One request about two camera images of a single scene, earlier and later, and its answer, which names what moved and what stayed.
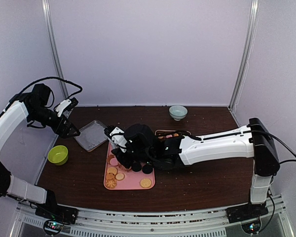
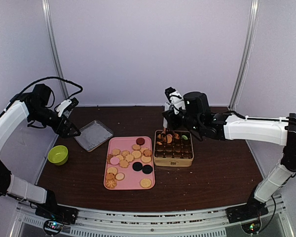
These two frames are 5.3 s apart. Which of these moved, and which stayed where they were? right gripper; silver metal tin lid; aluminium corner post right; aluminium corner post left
Moved: right gripper
Stayed: aluminium corner post left; aluminium corner post right; silver metal tin lid
